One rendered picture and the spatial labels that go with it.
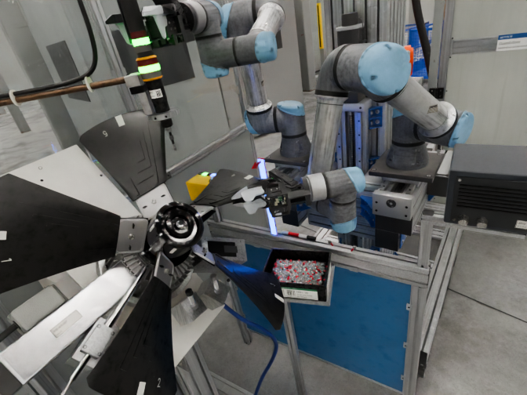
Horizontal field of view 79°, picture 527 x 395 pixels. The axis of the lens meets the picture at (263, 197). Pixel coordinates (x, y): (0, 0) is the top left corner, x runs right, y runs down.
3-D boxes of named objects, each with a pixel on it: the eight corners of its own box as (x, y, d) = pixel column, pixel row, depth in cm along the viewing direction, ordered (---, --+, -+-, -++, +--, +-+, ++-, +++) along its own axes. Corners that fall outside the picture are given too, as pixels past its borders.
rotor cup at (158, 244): (122, 251, 77) (136, 230, 68) (152, 208, 87) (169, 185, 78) (174, 280, 81) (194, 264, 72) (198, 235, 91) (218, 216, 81)
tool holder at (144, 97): (136, 125, 70) (120, 78, 66) (145, 116, 77) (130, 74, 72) (176, 117, 70) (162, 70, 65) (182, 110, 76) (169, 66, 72)
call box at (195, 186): (191, 203, 138) (184, 181, 133) (206, 192, 145) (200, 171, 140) (220, 208, 130) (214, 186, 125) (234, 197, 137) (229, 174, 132)
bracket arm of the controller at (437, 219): (420, 222, 92) (421, 214, 90) (422, 217, 94) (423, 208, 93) (525, 239, 80) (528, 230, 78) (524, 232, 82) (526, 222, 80)
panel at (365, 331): (246, 329, 179) (219, 235, 147) (248, 327, 180) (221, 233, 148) (403, 395, 136) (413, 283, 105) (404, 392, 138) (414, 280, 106)
